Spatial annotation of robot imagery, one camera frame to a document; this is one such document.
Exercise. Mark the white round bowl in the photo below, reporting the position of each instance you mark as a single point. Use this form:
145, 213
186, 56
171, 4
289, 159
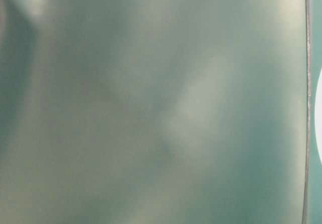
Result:
318, 116

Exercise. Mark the green table mat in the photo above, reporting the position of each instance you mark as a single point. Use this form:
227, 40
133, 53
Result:
153, 111

